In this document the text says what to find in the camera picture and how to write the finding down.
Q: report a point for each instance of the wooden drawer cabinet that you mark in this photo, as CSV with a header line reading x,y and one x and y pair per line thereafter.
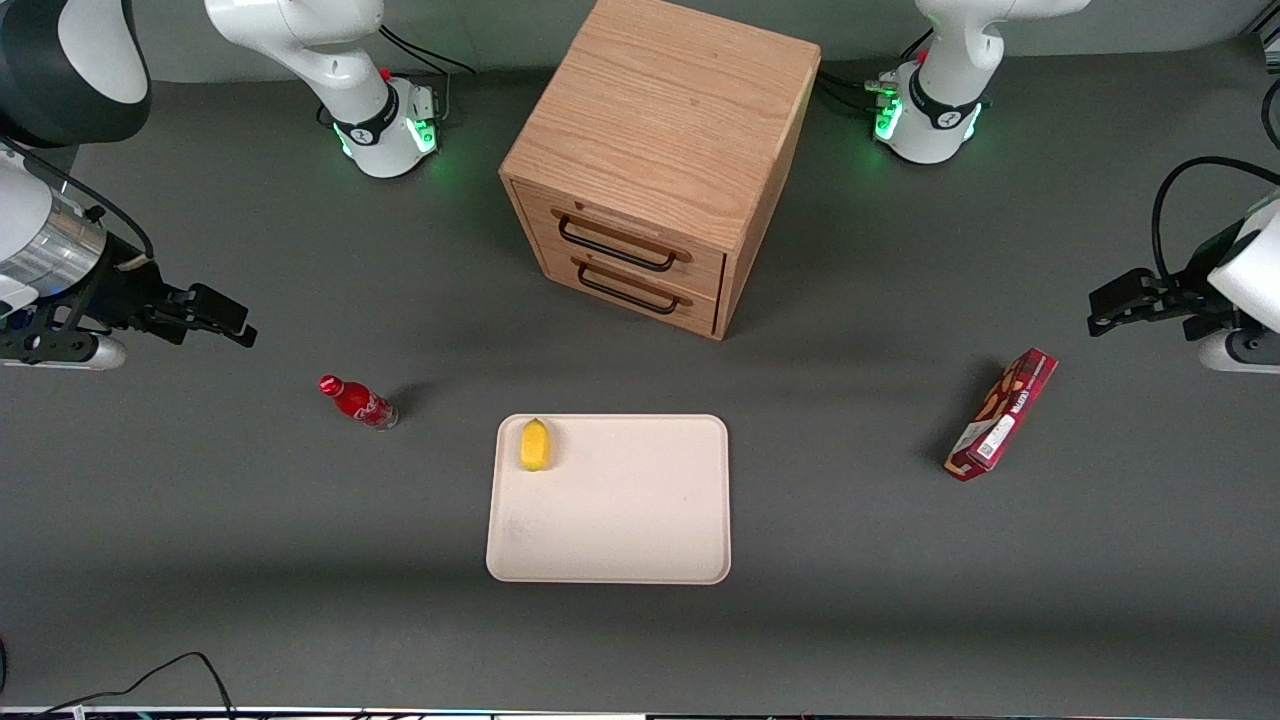
x,y
660,140

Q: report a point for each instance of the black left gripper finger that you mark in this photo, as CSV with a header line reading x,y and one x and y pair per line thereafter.
x,y
1118,321
1120,290

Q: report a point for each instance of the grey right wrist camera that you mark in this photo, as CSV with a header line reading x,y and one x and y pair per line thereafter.
x,y
75,352

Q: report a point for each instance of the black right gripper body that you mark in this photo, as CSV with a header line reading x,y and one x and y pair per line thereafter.
x,y
127,292

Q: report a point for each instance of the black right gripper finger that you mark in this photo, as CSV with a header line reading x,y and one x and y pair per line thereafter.
x,y
220,303
240,335

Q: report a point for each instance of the red coke bottle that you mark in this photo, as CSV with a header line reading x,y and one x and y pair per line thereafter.
x,y
358,402

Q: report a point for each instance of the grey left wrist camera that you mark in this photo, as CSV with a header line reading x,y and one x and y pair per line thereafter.
x,y
1240,352

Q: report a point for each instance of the yellow lemon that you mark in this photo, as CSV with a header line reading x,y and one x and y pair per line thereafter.
x,y
535,446

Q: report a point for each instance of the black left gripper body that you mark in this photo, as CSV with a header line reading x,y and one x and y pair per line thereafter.
x,y
1197,288

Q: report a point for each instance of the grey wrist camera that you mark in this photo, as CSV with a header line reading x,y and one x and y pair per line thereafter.
x,y
1240,352
75,352

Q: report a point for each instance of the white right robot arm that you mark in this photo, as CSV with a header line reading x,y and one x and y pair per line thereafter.
x,y
300,35

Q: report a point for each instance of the beige plastic tray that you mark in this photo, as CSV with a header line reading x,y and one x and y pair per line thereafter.
x,y
620,510

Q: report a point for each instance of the red snack box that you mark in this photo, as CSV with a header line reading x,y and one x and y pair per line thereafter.
x,y
1003,415

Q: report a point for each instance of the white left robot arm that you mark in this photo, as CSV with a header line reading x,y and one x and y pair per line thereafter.
x,y
960,60

